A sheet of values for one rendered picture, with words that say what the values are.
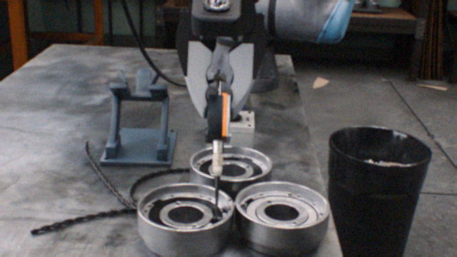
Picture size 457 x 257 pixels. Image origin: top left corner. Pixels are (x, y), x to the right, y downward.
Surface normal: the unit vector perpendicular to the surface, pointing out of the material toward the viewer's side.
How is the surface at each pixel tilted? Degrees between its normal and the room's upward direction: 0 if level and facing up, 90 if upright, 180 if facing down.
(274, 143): 0
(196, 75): 90
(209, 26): 121
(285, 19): 102
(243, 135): 90
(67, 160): 0
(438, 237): 0
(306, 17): 97
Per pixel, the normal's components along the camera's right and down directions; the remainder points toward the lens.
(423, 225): 0.04, -0.93
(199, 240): 0.32, 0.36
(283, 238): -0.05, 0.36
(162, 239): -0.37, 0.33
